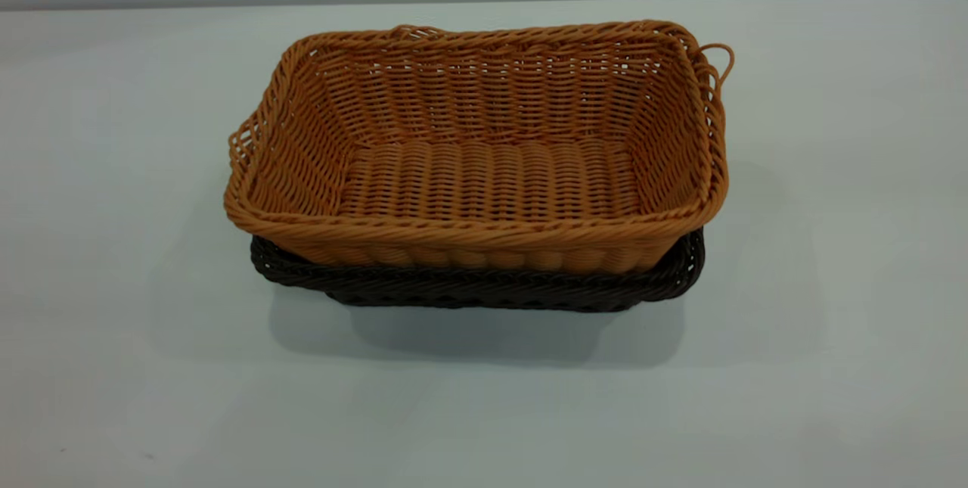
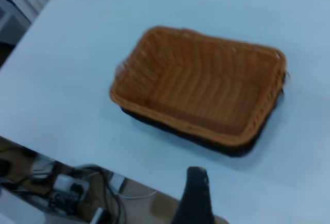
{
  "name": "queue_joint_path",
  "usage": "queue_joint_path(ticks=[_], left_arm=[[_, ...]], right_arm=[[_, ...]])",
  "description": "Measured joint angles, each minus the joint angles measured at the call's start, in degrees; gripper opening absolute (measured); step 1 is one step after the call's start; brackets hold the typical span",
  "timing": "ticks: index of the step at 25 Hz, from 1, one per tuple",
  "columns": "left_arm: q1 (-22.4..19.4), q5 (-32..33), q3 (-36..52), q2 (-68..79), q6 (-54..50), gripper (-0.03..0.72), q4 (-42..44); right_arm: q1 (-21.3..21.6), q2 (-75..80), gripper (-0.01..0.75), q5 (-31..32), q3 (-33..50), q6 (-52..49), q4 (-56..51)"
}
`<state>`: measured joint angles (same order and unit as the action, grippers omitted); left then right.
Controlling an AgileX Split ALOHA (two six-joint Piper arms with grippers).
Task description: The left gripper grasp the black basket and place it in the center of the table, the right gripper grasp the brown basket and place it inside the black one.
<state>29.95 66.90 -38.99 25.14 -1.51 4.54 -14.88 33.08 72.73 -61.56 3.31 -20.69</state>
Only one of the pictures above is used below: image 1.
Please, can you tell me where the orange woven wicker basket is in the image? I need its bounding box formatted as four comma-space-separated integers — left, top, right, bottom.
223, 19, 736, 276

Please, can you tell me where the black woven wicker basket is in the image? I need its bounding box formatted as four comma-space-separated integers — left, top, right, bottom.
250, 227, 707, 314

